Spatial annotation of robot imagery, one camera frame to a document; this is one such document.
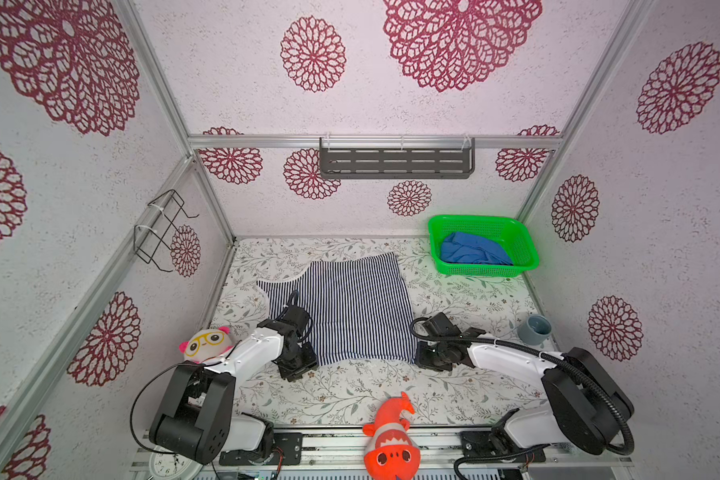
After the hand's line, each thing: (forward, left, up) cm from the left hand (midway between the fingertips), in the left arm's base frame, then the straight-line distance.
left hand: (311, 375), depth 85 cm
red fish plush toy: (-20, -21, +8) cm, 30 cm away
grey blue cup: (+12, -68, +2) cm, 69 cm away
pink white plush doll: (+6, +29, +7) cm, 30 cm away
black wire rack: (+29, +38, +33) cm, 58 cm away
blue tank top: (+45, -54, +4) cm, 70 cm away
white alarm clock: (-22, +30, +5) cm, 37 cm away
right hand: (+5, -30, 0) cm, 31 cm away
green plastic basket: (+54, -72, +4) cm, 90 cm away
